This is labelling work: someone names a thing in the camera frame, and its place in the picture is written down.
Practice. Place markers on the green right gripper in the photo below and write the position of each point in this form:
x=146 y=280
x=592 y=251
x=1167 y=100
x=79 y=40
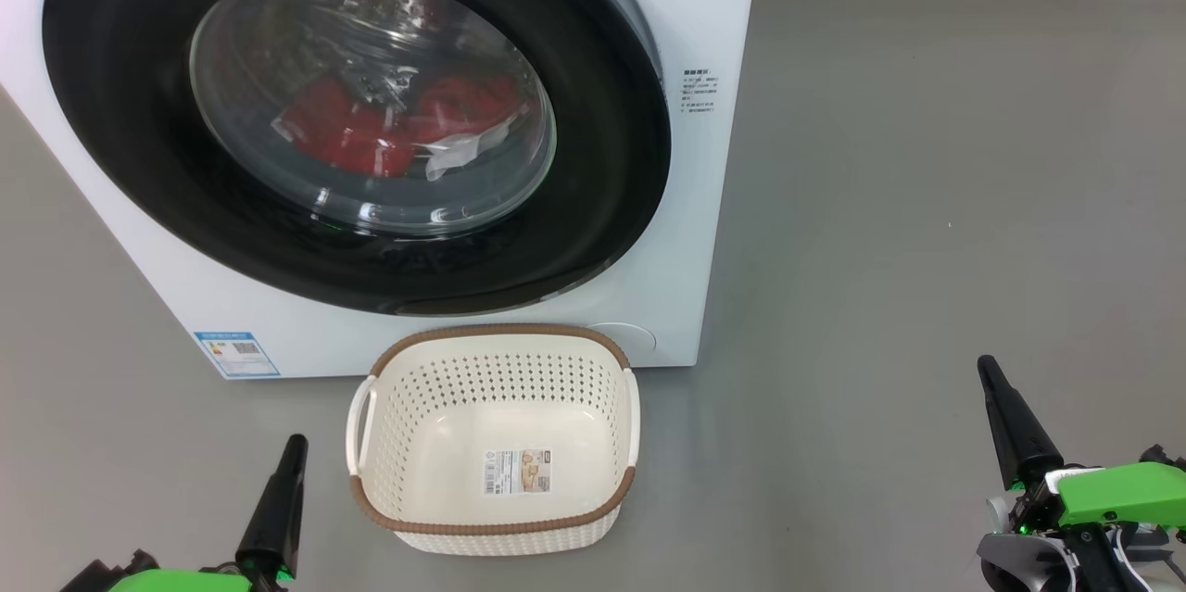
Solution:
x=1121 y=492

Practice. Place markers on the white printed label sticker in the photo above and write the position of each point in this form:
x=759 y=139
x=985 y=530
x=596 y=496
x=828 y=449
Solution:
x=516 y=472

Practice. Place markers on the round washing machine door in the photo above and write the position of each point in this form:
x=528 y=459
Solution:
x=120 y=110

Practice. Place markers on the cream perforated laundry basket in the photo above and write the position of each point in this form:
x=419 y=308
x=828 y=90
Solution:
x=445 y=444

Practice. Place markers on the blue energy label sticker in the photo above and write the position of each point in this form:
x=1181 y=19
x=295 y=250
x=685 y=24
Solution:
x=236 y=354

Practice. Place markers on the red shirt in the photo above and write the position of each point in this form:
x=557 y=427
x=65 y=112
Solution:
x=352 y=133

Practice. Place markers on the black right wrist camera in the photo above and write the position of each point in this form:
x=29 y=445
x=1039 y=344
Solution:
x=1163 y=458

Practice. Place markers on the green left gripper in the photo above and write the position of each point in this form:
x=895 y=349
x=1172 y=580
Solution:
x=176 y=581

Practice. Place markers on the round white filter cover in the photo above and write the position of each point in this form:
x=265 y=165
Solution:
x=639 y=337

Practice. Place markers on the white front-load washing machine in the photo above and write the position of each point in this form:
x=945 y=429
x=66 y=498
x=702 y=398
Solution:
x=686 y=249

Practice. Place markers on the printed warning text label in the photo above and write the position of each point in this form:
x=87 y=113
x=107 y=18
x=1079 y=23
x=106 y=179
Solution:
x=698 y=92

